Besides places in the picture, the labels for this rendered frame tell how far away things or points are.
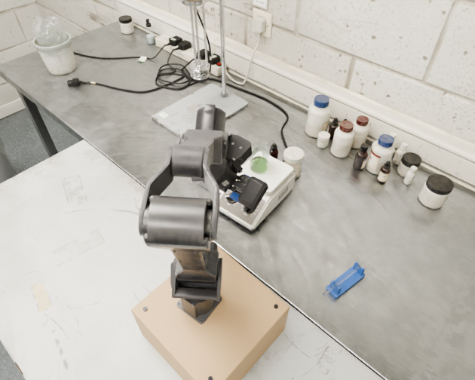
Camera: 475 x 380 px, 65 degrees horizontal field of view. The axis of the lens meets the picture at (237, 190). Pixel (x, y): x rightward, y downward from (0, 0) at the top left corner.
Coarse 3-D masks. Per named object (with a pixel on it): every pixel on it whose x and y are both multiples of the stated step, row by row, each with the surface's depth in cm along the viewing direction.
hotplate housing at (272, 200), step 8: (288, 176) 102; (280, 184) 100; (288, 184) 102; (272, 192) 98; (280, 192) 100; (288, 192) 105; (264, 200) 97; (272, 200) 98; (280, 200) 103; (264, 208) 97; (272, 208) 101; (232, 216) 99; (264, 216) 99; (240, 224) 99; (248, 224) 97; (256, 224) 97
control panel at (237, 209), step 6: (228, 192) 101; (222, 198) 101; (222, 204) 100; (228, 204) 100; (234, 204) 99; (240, 204) 99; (264, 204) 97; (228, 210) 99; (234, 210) 99; (240, 210) 98; (258, 210) 97; (240, 216) 98; (246, 216) 97; (252, 216) 97; (252, 222) 96
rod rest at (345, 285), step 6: (354, 264) 88; (348, 270) 89; (360, 270) 87; (342, 276) 88; (354, 276) 88; (360, 276) 88; (330, 282) 85; (336, 282) 87; (342, 282) 87; (348, 282) 87; (354, 282) 87; (336, 288) 84; (342, 288) 86; (348, 288) 86; (330, 294) 86; (336, 294) 85
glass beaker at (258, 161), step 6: (252, 144) 98; (258, 144) 99; (264, 144) 99; (252, 150) 99; (258, 150) 101; (264, 150) 100; (252, 156) 97; (258, 156) 95; (264, 156) 96; (252, 162) 98; (258, 162) 97; (264, 162) 98; (252, 168) 100; (258, 168) 99; (264, 168) 99
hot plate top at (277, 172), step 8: (248, 160) 104; (272, 160) 104; (248, 168) 102; (272, 168) 102; (280, 168) 102; (288, 168) 102; (256, 176) 100; (264, 176) 100; (272, 176) 100; (280, 176) 100; (272, 184) 98
